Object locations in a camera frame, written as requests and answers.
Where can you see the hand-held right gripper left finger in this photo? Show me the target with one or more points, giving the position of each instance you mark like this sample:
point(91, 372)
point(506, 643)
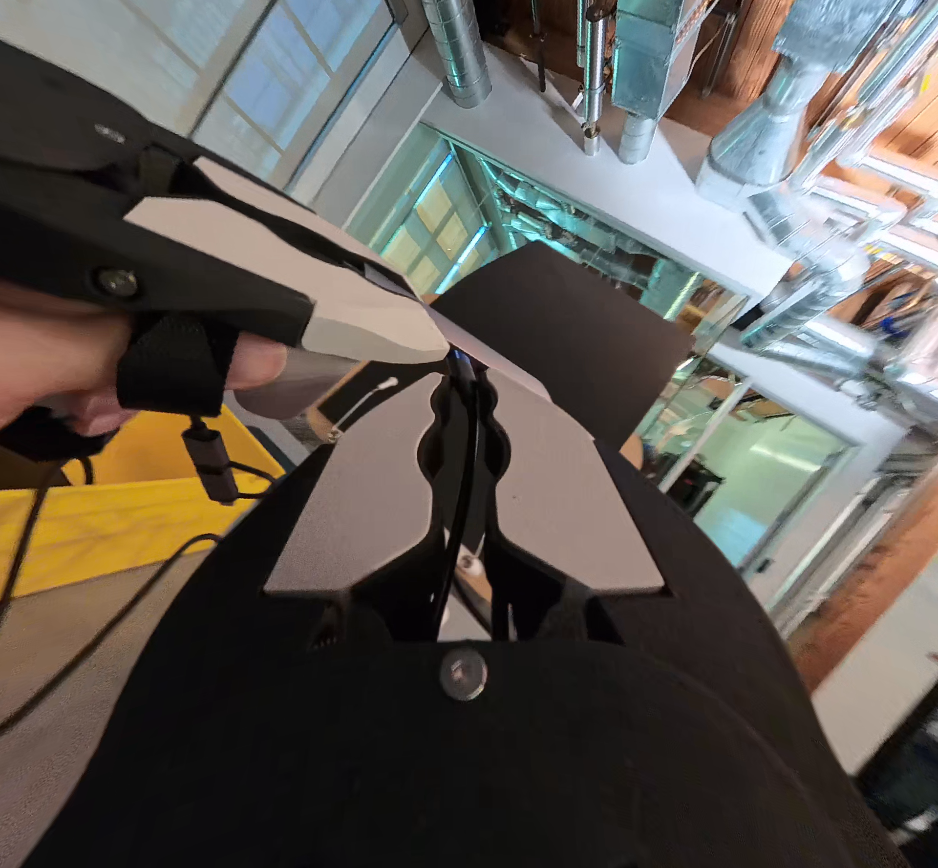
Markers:
point(359, 509)

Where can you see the silver ventilation ducts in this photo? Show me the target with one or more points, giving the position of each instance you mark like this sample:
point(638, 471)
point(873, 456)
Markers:
point(659, 40)

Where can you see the yellow plastic bin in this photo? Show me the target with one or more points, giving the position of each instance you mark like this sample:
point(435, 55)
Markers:
point(110, 516)

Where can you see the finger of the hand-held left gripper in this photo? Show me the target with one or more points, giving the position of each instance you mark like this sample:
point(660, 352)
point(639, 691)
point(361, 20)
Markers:
point(366, 326)
point(293, 212)

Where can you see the large glass window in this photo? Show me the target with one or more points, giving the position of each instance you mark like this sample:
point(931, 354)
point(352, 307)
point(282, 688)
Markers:
point(293, 40)

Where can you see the black board with wooden frame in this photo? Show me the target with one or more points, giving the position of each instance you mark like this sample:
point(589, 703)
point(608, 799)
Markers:
point(571, 318)

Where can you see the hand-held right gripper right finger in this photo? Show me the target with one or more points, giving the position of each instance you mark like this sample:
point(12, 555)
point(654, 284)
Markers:
point(579, 509)

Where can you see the person's left hand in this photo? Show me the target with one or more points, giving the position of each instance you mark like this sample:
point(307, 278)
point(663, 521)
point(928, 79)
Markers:
point(58, 355)

